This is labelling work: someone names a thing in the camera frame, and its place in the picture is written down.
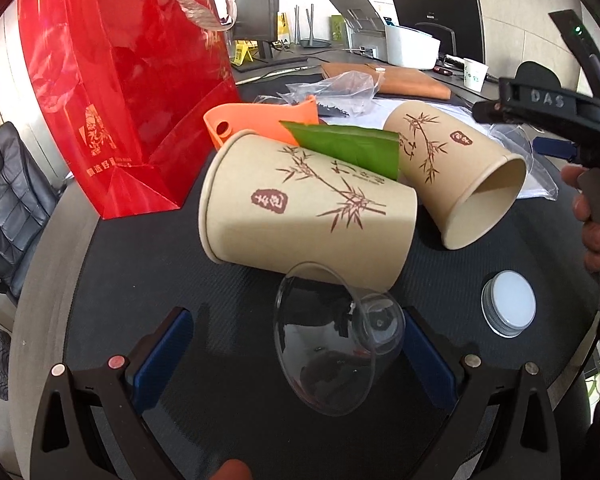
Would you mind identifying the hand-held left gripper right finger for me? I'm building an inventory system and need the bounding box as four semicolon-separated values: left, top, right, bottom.
402;306;563;480

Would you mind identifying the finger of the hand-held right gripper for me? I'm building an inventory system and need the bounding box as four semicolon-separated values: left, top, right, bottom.
472;100;503;123
533;137;581;162

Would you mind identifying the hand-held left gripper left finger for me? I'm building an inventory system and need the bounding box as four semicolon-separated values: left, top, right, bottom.
30;306;196;480

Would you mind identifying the bamboo print paper cup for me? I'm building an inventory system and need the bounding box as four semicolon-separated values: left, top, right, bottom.
198;130;418;293
382;100;528;251

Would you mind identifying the clear plastic cup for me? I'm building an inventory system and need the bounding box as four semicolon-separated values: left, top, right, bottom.
274;261;407;417

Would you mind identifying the round white lid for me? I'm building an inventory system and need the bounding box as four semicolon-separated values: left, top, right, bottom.
481;270;537;338

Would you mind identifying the dark green packet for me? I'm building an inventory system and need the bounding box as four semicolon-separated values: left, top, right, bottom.
279;120;400;182

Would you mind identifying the red gift bag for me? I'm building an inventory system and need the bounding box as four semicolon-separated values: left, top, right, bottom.
17;0;241;221

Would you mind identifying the person's right hand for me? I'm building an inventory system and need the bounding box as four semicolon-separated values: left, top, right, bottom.
560;164;600;275

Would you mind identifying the person's left hand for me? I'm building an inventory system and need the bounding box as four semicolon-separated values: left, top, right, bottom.
215;458;252;480

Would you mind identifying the black round-back chair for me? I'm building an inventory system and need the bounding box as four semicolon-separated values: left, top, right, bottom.
515;61;563;91

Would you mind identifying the white paper cup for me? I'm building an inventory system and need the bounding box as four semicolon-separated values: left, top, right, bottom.
462;57;489;92

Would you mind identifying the brown leather folder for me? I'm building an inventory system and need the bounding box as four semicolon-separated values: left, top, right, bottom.
321;61;452;101

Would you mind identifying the black table mat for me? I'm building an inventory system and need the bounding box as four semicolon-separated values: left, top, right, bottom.
62;70;600;480

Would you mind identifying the black armrest chair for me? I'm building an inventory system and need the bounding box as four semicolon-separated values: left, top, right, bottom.
414;22;456;57

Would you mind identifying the white desktop printer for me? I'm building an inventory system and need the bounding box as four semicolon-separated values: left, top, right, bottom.
317;0;441;68

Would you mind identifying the wide black computer monitor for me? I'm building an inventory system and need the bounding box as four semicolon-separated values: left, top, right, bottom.
390;0;486;68

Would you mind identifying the clear plastic bag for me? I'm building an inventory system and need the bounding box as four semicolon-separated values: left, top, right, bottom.
280;71;381;118

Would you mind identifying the black wifi router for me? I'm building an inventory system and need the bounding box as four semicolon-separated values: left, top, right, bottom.
292;4;331;50

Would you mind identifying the black leather office chair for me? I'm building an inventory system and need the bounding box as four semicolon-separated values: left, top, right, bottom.
0;121;68;306

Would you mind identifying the yellow desk sign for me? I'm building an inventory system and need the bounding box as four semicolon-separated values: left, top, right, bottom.
232;40;258;66

